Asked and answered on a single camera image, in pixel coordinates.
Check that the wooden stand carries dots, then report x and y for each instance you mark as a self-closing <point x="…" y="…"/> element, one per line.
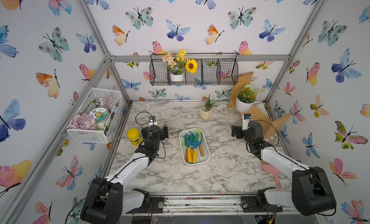
<point x="256" y="113"/>

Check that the small woven pot plant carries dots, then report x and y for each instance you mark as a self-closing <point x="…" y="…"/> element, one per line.
<point x="205" y="110"/>

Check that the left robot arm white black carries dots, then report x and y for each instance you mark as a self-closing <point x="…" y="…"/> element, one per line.
<point x="106" y="200"/>

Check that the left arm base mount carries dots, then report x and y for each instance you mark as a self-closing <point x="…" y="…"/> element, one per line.
<point x="151" y="205"/>

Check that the pink purple flowers bunch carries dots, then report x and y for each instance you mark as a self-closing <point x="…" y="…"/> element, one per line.
<point x="83" y="122"/>

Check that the round tin in basket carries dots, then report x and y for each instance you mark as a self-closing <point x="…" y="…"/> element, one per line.
<point x="100" y="114"/>

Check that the white pot with flowers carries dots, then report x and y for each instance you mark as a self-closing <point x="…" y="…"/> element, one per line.
<point x="179" y="64"/>

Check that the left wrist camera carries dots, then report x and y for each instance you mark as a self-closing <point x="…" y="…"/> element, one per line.
<point x="152" y="121"/>

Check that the teal shovel yellow handle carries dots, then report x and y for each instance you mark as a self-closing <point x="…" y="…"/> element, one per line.
<point x="195" y="147"/>

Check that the green shovel wooden handle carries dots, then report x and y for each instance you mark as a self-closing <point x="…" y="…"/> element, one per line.
<point x="200" y="139"/>

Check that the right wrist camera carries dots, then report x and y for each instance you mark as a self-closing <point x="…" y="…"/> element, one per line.
<point x="246" y="118"/>

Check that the white mesh wall basket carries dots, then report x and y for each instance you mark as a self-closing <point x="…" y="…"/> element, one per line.
<point x="108" y="99"/>

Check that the white pot red green plant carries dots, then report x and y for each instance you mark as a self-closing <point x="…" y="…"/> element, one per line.
<point x="246" y="98"/>

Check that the black wire wall basket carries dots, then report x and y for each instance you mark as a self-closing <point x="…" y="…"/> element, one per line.
<point x="211" y="69"/>

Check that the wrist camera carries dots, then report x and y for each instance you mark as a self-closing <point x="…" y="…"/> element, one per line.
<point x="152" y="121"/>
<point x="246" y="118"/>

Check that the pink hand brush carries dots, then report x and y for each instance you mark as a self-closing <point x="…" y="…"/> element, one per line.
<point x="270" y="169"/>

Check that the yellow bottle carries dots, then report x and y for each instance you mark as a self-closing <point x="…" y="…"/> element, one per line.
<point x="134" y="136"/>

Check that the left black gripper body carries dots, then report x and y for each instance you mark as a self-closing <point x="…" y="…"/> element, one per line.
<point x="162" y="134"/>

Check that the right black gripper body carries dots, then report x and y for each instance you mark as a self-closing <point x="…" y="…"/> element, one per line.
<point x="242" y="134"/>

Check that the white storage box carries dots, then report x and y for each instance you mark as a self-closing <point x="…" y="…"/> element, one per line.
<point x="184" y="149"/>

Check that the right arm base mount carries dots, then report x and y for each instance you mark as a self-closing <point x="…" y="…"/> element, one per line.
<point x="254" y="205"/>

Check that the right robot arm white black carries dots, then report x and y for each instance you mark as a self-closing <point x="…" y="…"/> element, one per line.
<point x="311" y="192"/>

